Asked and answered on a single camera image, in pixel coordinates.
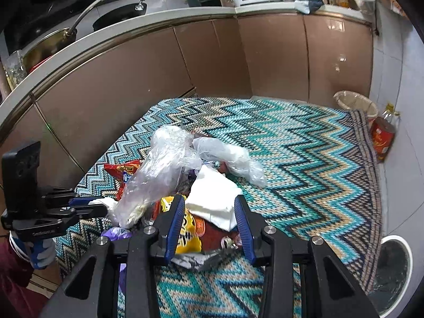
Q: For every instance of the beige waste basket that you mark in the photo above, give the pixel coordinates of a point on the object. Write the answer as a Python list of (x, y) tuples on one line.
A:
[(349, 100)]

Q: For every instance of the white paper napkin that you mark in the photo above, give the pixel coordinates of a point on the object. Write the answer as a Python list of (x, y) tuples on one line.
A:
[(212, 198)]

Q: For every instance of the black frying pan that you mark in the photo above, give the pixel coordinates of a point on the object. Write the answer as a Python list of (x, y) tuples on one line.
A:
[(128, 11)]

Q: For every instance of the dark red foil snack bag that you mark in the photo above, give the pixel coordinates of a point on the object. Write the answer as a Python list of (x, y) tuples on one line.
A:
[(208, 237)]

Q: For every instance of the brown kitchen cabinets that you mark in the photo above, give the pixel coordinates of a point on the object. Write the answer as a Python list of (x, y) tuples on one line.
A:
[(83, 98)]

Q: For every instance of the brass saucepan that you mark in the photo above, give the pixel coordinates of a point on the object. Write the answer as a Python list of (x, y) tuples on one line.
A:
[(54, 42)]

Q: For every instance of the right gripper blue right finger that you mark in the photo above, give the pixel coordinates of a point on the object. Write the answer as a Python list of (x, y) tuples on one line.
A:
[(250, 227)]

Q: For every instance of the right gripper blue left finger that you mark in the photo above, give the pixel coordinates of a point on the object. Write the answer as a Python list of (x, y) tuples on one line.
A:
[(169, 225)]

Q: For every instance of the zigzag patterned rug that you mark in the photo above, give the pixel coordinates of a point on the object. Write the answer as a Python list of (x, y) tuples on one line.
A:
[(322, 180)]

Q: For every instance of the left hand blue white glove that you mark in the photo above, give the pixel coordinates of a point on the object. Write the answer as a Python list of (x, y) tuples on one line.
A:
[(40, 254)]

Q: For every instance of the yellow snack bag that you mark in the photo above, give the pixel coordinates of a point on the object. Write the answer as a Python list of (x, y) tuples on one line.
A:
[(188, 241)]

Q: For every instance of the maroon left sleeve forearm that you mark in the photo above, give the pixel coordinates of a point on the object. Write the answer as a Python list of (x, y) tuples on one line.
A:
[(16, 299)]

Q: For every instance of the cooking oil bottle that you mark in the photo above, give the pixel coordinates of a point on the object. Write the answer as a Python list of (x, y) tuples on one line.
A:
[(383, 131)]

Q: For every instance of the purple candy wrapper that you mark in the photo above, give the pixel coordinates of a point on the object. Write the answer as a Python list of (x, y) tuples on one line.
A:
[(117, 233)]

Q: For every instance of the red snack wrapper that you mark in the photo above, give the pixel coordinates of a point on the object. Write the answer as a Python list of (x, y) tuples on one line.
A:
[(122, 173)]

